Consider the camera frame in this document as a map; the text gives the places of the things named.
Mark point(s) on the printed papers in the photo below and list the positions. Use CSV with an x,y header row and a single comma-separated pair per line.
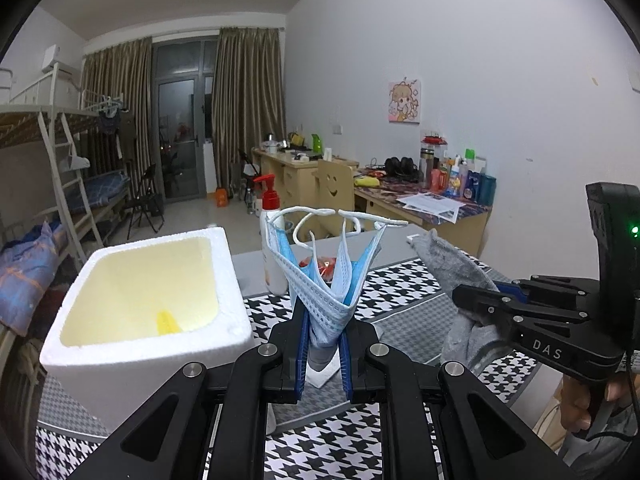
x,y
430,206

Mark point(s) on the blue plaid bed sheet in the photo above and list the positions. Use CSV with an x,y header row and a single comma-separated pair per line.
x,y
107,185

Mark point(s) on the person's right forearm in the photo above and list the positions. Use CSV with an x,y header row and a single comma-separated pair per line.
x,y
610,455

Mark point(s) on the green bag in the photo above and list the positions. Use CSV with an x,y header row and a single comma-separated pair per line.
x,y
316,144

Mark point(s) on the hanging dark clothes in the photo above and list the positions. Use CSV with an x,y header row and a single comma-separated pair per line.
x,y
112,117

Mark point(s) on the grey sock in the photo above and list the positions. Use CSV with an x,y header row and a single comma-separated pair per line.
x,y
450,265

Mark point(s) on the houndstooth tablecloth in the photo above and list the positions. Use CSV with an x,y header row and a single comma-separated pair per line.
x,y
390,285

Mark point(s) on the cartoon wall poster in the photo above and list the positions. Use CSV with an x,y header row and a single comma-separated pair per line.
x,y
404,101

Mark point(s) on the glass balcony door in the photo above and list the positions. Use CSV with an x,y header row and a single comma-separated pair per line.
x,y
182,110

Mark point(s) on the metal pot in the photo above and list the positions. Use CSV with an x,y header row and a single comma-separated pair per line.
x,y
270,144

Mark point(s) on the wooden chair with smiley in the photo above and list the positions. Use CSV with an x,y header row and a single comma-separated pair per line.
x,y
332,185

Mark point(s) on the black headphones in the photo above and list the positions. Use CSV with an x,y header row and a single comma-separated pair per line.
x,y
400,167

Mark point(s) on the blue face mask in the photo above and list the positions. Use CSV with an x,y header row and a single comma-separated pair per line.
x,y
295,270
357,280

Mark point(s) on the orange bag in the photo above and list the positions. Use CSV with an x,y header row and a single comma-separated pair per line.
x,y
221,197

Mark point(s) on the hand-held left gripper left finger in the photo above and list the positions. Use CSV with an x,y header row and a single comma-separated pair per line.
x,y
301,355

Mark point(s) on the white air conditioner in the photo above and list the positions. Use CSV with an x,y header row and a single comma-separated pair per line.
x,y
60,62

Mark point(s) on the white pump bottle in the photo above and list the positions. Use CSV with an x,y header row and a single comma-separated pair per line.
x,y
272,280

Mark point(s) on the white foam box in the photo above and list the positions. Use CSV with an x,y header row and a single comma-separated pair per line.
x,y
150,355

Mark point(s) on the blue plaid quilt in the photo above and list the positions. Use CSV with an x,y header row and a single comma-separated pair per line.
x,y
30,270

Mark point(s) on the black folding chair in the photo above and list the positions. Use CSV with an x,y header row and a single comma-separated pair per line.
x,y
145,205

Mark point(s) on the brown curtain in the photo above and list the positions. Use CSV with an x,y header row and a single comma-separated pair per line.
x,y
117,75
250,110

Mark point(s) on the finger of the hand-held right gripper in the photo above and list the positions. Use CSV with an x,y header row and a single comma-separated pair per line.
x,y
550,290
500,307

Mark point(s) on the yellow cloth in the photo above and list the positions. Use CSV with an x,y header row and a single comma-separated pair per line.
x,y
366,180

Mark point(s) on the cluster of toiletry bottles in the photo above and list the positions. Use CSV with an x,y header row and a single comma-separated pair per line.
x,y
460,180

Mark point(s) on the person's right hand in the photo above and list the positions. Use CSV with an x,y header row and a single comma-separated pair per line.
x,y
575,405

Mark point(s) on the wooden desk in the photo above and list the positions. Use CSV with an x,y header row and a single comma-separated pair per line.
x,y
295,180
380,210

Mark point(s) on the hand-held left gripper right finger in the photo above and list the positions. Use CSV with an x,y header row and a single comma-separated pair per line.
x,y
346,365

